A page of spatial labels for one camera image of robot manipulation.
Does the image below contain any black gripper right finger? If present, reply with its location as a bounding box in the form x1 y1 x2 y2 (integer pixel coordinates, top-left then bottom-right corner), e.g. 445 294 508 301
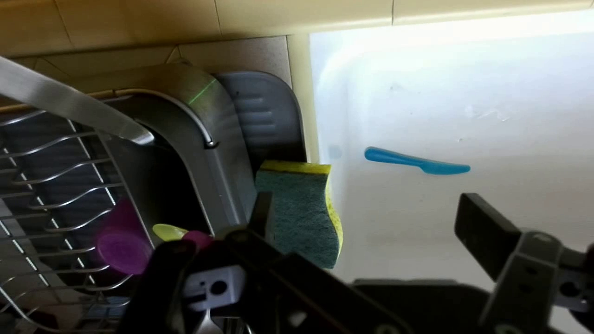
454 192 594 334

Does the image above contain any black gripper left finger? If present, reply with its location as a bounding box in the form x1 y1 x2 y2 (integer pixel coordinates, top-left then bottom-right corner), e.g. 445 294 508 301
116 192 396 334

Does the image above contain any white kitchen sink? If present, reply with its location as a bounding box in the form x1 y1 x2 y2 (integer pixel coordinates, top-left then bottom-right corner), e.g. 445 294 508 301
307 8 594 294

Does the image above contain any green and yellow sponge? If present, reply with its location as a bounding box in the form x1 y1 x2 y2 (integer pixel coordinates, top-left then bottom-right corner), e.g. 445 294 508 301
253 160 344 272

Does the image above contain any yellow-green plastic utensil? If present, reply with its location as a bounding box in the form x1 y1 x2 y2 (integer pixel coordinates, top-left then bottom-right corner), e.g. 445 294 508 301
149 222 188 246

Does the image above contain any blue plastic knife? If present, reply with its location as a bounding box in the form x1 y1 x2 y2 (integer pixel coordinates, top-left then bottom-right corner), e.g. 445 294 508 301
361 146 471 177

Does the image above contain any metal wire dish rack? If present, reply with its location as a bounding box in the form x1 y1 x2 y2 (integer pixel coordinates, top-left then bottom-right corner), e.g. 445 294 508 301
0 55 259 334

